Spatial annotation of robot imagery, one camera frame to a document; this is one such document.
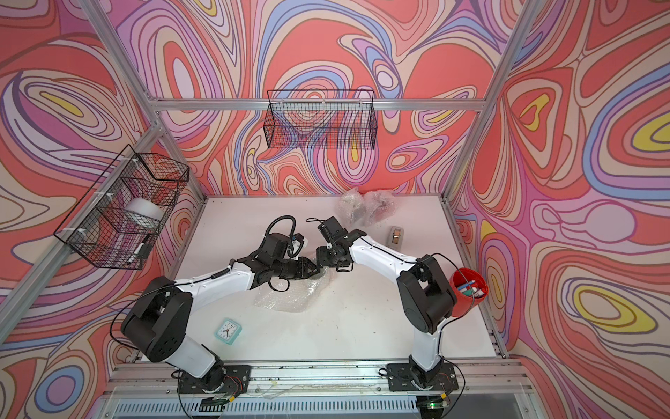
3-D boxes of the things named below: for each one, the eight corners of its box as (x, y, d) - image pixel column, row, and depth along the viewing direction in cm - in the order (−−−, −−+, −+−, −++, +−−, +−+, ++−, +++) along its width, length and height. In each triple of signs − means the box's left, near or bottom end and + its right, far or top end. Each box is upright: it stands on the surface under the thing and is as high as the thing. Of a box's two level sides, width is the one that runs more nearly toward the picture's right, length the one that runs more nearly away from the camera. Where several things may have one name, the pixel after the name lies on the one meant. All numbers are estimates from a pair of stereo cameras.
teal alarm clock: (215, 337, 83) (212, 334, 81) (227, 319, 87) (225, 316, 85) (232, 346, 81) (230, 344, 79) (244, 327, 85) (242, 325, 83)
